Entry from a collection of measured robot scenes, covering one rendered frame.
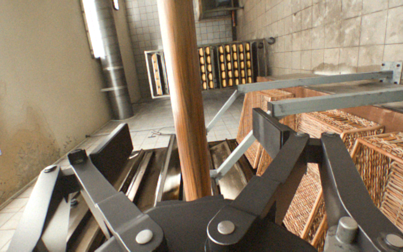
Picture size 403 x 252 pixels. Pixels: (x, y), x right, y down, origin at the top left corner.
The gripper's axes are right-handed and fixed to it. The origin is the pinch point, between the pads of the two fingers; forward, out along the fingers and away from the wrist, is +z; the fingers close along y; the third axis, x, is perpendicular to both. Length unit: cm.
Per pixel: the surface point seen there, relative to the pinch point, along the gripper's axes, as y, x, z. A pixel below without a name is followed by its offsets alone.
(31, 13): -142, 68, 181
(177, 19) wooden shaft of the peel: 0.1, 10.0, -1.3
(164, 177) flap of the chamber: -22, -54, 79
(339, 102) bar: 46, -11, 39
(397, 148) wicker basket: 50, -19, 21
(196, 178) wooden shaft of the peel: -0.1, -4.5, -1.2
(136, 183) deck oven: -47, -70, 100
